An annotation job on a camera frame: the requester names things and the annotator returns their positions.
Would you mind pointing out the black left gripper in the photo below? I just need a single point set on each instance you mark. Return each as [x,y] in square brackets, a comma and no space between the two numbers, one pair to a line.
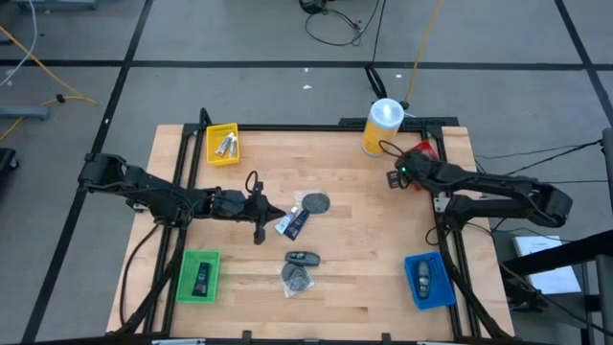
[232,205]

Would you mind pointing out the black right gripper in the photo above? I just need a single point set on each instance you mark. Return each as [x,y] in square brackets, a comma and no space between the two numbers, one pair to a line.
[415,170]

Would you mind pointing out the small white toothpaste tube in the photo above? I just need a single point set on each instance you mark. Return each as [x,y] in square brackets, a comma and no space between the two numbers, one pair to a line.
[286,221]
[224,144]
[233,147]

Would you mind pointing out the round grey pad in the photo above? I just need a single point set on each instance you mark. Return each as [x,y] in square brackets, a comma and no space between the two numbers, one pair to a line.
[315,202]
[296,279]

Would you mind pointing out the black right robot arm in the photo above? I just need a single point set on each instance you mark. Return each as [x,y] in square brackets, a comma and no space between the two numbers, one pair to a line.
[503,189]

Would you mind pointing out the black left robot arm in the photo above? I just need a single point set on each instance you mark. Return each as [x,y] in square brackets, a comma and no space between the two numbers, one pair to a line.
[143,189]

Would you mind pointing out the dark blue toiletry tube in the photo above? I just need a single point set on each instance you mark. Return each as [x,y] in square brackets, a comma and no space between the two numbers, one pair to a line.
[297,225]

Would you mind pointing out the red plastic basket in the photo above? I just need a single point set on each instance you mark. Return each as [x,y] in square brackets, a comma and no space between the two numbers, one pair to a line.
[425,146]

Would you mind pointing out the dark grey oval case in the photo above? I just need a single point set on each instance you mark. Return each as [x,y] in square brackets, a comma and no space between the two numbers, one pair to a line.
[422,279]
[301,258]

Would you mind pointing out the yellow wipes canister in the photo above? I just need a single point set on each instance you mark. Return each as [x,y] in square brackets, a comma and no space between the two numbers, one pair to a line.
[380,124]

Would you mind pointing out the yellow plastic basket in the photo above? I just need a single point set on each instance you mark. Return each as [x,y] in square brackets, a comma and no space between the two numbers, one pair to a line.
[213,148]

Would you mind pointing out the black toiletry tube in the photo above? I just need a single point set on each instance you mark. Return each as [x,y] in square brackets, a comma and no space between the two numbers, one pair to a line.
[201,279]

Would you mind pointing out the green plastic basket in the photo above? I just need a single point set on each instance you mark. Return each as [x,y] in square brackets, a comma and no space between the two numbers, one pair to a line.
[186,278]

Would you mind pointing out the blue plastic basket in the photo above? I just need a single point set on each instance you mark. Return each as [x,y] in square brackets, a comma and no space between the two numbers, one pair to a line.
[443,282]

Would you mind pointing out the white paper booklet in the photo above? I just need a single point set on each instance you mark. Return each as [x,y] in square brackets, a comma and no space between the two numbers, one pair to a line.
[546,263]

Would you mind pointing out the black aluminium table frame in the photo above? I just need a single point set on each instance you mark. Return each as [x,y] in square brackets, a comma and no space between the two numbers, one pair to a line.
[311,128]

